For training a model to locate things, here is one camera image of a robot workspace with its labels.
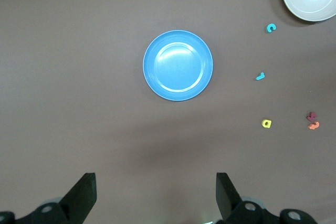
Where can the teal foam letter c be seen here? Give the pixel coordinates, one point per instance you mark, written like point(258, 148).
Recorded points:
point(267, 28)

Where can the brown table cover sheet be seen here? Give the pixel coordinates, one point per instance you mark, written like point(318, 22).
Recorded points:
point(78, 51)

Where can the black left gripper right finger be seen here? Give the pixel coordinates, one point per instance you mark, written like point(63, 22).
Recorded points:
point(228, 197)

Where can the light orange foam letter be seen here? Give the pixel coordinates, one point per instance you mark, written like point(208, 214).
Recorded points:
point(313, 126)

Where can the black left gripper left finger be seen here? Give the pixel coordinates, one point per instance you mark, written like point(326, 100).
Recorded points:
point(81, 195)

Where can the yellow foam letter a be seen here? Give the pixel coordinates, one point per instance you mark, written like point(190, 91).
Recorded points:
point(263, 124)

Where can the teal foam letter r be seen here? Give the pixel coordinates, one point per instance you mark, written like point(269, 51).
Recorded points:
point(260, 76)

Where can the maroon foam letter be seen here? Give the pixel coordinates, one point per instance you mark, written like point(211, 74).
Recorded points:
point(312, 116)

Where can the blue plastic plate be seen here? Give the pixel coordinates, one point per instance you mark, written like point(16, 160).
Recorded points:
point(178, 65)

